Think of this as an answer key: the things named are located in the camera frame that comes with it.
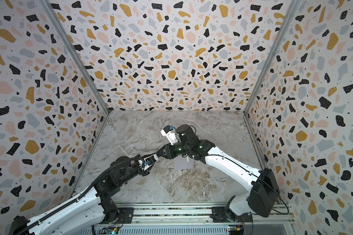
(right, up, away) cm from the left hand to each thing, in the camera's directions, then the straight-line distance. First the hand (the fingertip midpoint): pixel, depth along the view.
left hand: (155, 153), depth 73 cm
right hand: (+1, +2, -4) cm, 5 cm away
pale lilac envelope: (+14, -10, +19) cm, 26 cm away
